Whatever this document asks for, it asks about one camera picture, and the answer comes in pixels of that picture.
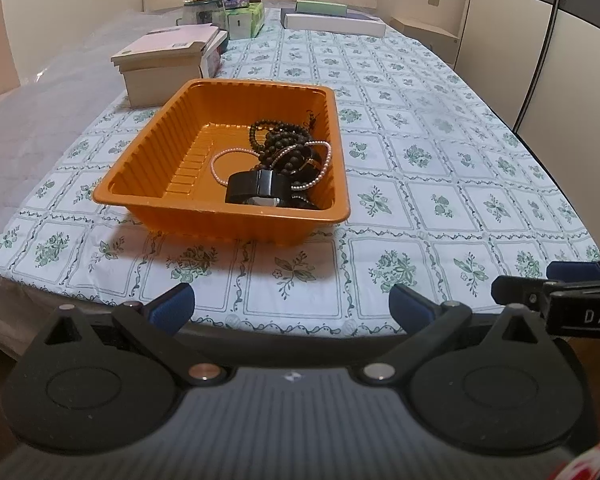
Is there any white pearl necklace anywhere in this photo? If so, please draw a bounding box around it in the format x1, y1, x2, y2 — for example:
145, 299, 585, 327
210, 140, 334, 192

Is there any orange plastic tray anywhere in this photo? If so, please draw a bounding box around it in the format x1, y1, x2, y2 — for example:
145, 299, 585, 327
92, 78, 352, 247

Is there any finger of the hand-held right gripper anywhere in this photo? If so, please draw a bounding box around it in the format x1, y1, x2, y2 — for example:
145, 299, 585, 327
547, 260, 600, 281
491, 275, 556, 311

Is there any beige cardboard box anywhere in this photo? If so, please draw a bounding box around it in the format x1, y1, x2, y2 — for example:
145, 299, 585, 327
389, 15, 462, 64

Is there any long white box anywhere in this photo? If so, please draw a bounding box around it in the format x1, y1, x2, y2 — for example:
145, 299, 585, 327
283, 12, 386, 39

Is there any dark bead necklace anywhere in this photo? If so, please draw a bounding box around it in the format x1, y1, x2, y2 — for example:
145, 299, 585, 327
248, 110, 327, 192

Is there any black fabric strap watch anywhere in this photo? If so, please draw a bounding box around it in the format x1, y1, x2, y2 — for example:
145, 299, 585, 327
225, 170, 294, 209

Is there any glass jar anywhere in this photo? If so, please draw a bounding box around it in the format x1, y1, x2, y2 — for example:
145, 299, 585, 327
182, 0, 227, 29

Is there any green flat box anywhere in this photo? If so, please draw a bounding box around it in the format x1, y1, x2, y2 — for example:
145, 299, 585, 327
295, 0, 350, 15

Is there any green tissue pack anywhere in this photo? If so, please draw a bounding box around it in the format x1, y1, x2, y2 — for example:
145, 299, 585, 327
225, 2, 265, 40

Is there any cream wardrobe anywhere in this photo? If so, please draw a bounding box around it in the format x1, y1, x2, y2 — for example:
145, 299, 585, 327
449, 0, 600, 257

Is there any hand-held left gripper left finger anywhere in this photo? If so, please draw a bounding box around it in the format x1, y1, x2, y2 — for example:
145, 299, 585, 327
44, 282, 230, 387

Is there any beige lidded box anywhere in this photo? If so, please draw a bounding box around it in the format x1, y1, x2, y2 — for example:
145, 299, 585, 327
111, 41, 207, 109

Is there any red patterned white cloth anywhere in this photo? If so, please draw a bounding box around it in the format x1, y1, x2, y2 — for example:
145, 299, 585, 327
555, 439, 600, 480

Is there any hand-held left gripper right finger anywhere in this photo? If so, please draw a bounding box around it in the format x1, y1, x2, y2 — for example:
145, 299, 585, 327
352, 283, 548, 386

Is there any green floral tablecloth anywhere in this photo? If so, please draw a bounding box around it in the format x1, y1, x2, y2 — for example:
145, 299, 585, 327
0, 6, 600, 339

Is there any white box with pink side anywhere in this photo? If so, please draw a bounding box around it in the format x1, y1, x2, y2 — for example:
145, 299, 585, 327
200, 30, 230, 74

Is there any pink booklet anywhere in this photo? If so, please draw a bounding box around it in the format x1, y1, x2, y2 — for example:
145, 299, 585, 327
130, 25, 222, 57

